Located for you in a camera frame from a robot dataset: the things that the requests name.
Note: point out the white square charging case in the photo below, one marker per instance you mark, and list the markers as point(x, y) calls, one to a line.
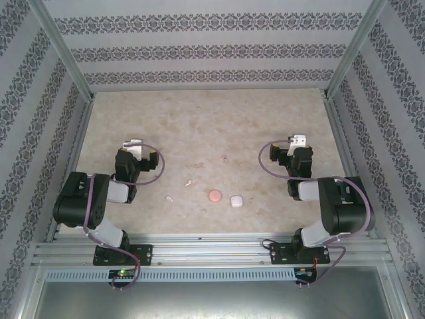
point(236, 201)

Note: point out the pink round charging case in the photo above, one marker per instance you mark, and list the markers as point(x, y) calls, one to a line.
point(215, 196)

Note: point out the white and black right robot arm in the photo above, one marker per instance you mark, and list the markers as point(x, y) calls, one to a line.
point(348, 212)

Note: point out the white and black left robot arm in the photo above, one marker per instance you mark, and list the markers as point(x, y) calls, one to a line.
point(79, 199)

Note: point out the pink earbud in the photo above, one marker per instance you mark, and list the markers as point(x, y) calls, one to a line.
point(225, 158)

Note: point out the grey metal panel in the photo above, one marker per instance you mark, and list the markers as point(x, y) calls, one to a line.
point(212, 299)

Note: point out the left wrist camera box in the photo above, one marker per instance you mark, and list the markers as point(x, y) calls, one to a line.
point(133, 148)

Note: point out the aluminium side rail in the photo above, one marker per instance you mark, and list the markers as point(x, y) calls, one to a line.
point(345, 156)
point(74, 159)

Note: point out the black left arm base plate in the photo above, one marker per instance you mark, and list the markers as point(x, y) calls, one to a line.
point(142, 254)

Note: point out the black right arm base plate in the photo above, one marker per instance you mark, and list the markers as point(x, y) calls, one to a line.
point(280, 254)

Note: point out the aluminium mounting rail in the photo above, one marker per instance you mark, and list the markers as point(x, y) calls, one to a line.
point(212, 249)

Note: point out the aluminium frame post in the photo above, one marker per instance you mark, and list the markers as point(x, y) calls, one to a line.
point(357, 43)
point(59, 46)

